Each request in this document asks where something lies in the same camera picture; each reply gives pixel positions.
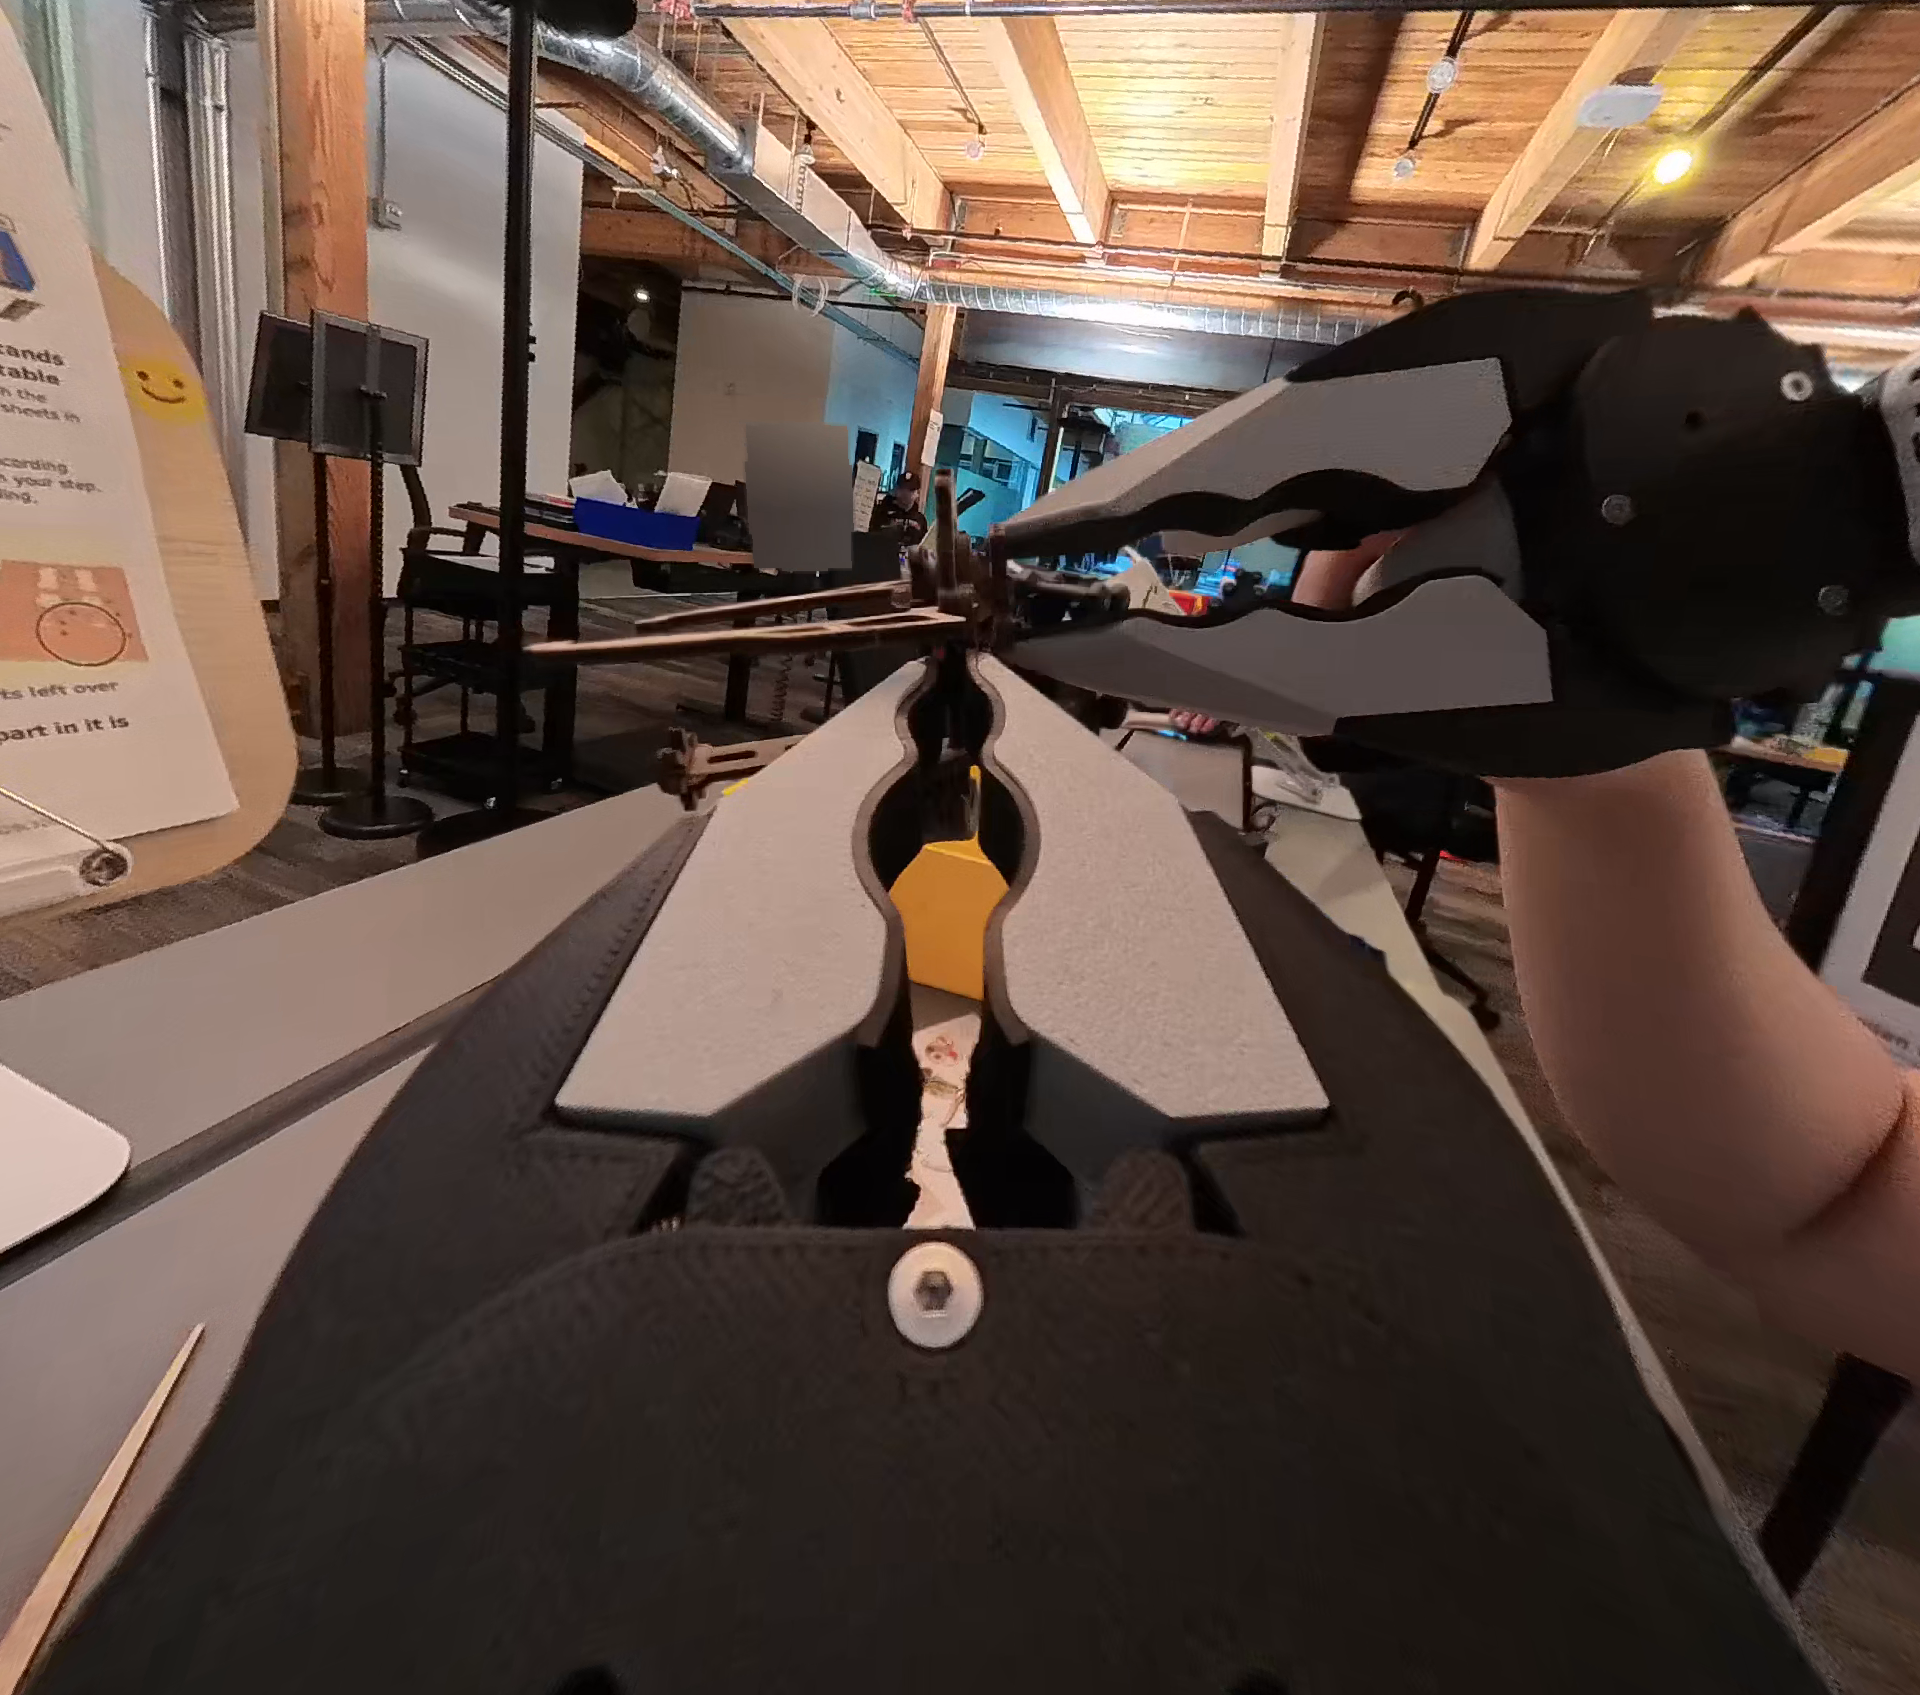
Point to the black office chair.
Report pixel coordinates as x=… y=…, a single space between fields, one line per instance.
x=451 y=587

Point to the brown wooden mechanical model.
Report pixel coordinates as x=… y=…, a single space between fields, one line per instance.
x=959 y=601

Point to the person's right hand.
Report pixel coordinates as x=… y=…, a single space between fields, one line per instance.
x=1342 y=571

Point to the wooden office desk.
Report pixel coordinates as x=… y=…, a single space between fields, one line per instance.
x=631 y=559

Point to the yellow plastic bin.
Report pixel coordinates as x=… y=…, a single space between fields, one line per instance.
x=946 y=916

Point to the blue plastic bin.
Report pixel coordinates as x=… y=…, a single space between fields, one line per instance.
x=631 y=524

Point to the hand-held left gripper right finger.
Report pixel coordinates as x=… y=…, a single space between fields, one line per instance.
x=1154 y=975

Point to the thin wooden stick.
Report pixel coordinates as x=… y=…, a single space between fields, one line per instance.
x=105 y=1486

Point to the printed instruction sheet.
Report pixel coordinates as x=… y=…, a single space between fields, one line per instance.
x=92 y=601

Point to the illustrated assembly leaflet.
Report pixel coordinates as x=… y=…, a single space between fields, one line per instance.
x=944 y=1080

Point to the person's right forearm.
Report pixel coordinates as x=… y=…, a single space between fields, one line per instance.
x=1694 y=1050

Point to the thick wooden pillar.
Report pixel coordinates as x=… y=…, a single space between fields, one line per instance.
x=307 y=152

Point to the white board stand base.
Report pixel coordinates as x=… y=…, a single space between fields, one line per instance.
x=47 y=1155

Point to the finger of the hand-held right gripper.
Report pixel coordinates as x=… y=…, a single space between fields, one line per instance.
x=1322 y=437
x=1351 y=667

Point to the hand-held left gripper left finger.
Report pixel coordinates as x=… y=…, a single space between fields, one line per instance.
x=719 y=975

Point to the plywood board with smiley sticker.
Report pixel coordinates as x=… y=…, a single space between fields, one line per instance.
x=224 y=615

